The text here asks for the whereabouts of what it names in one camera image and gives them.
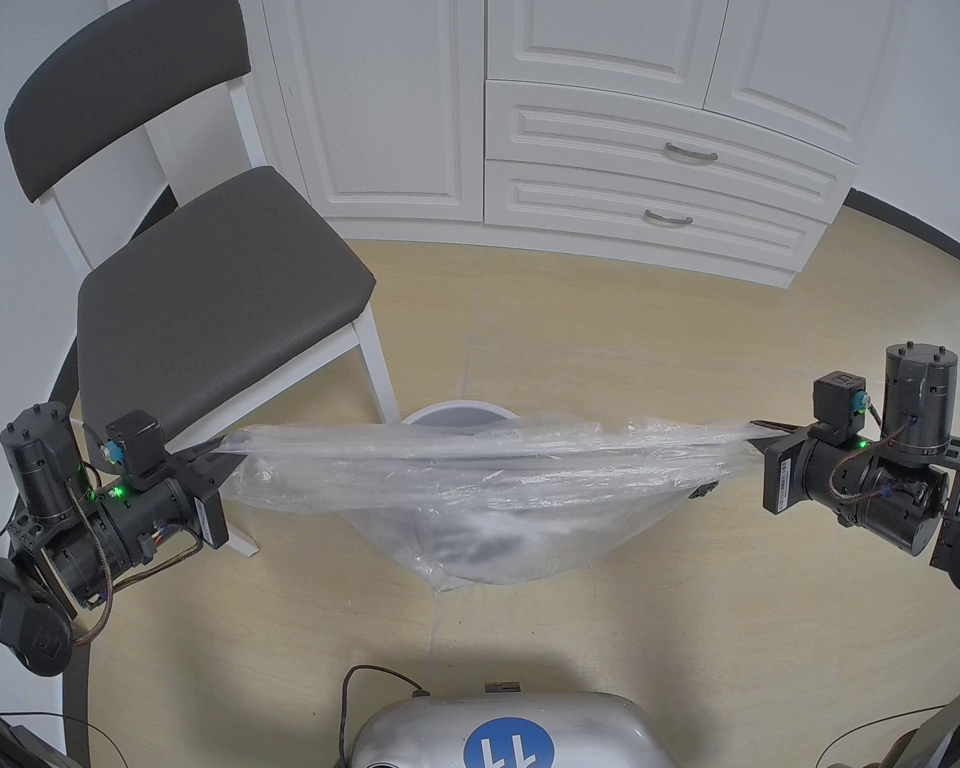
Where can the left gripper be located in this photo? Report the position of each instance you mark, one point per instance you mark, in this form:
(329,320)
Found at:
(150,525)

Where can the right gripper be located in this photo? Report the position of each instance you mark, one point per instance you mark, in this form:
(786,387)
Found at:
(825,480)

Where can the clear plastic bag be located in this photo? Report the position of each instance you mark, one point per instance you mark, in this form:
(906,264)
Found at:
(487,480)

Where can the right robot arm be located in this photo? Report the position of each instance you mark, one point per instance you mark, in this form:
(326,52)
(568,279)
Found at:
(919,405)

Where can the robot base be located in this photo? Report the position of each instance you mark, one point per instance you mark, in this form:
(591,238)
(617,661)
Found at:
(510,727)

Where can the crumpled black plastic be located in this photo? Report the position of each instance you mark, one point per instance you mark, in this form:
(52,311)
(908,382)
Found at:
(703,492)

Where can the white trash bin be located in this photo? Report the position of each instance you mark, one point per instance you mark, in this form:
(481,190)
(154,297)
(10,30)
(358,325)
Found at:
(457,412)

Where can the white chair grey cushions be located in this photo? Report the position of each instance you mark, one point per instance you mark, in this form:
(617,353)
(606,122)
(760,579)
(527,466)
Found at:
(225,285)

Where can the white wardrobe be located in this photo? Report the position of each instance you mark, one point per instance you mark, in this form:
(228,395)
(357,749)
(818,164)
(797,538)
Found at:
(600,112)

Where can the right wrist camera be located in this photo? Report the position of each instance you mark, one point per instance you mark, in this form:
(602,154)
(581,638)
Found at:
(836,401)

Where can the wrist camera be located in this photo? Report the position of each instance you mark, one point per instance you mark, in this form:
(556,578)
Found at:
(836,401)
(139,442)

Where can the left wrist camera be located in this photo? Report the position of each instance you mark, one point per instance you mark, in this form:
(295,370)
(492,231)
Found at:
(139,442)

